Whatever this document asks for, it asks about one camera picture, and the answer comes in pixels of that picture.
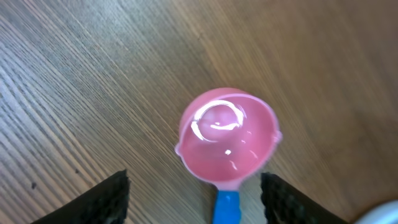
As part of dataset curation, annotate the white bowl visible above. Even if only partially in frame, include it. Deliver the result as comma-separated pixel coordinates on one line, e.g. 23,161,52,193
354,200,398,224

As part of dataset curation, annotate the pink scoop with blue handle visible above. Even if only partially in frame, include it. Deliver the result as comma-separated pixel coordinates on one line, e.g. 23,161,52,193
175,88,282,224

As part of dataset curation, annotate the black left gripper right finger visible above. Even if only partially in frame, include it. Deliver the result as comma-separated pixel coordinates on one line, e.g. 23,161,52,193
261,172,347,224

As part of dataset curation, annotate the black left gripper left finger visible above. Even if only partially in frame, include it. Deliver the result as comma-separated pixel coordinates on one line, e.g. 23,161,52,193
32,170,130,224

